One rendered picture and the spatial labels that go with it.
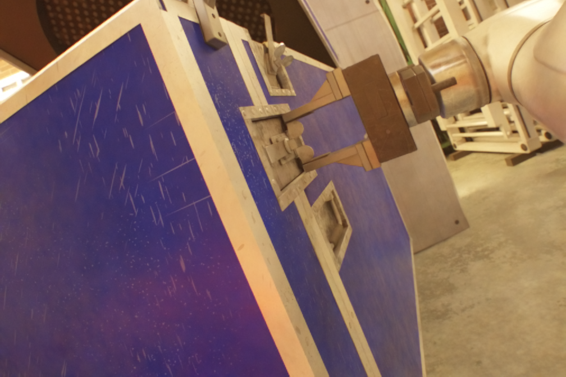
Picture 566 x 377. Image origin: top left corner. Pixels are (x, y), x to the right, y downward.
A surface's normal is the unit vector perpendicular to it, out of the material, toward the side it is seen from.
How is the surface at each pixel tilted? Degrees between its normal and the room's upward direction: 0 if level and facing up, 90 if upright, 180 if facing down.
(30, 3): 142
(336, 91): 90
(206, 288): 90
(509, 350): 0
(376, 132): 90
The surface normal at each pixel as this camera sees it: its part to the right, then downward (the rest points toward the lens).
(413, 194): 0.05, 0.00
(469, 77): -0.26, 0.23
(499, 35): -0.87, -0.36
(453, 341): -0.38, -0.92
